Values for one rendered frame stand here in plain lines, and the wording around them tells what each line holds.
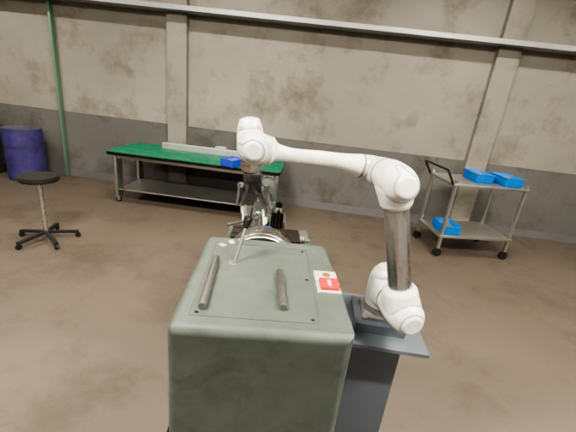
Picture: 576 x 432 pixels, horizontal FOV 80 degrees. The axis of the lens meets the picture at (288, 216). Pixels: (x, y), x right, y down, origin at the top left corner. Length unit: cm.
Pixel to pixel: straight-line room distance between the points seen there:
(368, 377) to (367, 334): 28
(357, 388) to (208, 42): 507
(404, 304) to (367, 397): 71
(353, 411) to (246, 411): 116
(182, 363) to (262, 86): 498
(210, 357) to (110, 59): 588
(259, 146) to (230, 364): 66
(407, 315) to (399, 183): 58
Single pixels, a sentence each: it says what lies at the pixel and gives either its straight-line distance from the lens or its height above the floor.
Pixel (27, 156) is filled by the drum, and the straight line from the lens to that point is 684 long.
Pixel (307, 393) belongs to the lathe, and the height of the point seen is 106.
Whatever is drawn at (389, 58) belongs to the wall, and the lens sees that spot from 565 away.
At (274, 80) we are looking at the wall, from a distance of 561.
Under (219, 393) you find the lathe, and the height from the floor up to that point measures 105.
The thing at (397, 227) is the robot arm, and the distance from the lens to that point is 141.
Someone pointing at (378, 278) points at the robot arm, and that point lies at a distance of 174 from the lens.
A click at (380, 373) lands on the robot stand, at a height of 52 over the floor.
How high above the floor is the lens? 183
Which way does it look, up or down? 20 degrees down
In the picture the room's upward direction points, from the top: 7 degrees clockwise
